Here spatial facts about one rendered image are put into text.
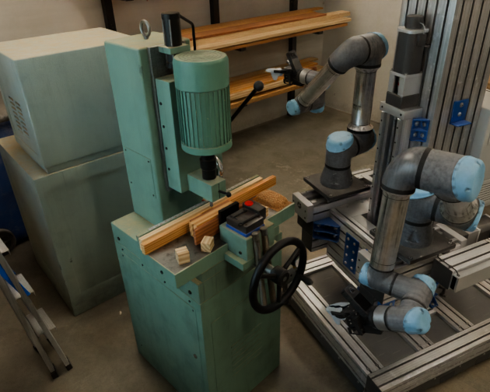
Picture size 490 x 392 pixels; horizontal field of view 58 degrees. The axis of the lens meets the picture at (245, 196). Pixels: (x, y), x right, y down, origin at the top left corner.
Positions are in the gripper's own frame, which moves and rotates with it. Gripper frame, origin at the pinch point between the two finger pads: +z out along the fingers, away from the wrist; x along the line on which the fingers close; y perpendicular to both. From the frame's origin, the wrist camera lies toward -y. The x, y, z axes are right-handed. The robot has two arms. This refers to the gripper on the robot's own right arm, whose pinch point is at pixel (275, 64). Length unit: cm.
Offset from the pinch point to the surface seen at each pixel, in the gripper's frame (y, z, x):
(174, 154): -4, -44, -90
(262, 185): 23, -51, -58
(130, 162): 4, -19, -98
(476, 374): 124, -131, -8
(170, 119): -17, -44, -88
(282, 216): 29, -67, -62
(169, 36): -43, -41, -80
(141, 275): 46, -34, -113
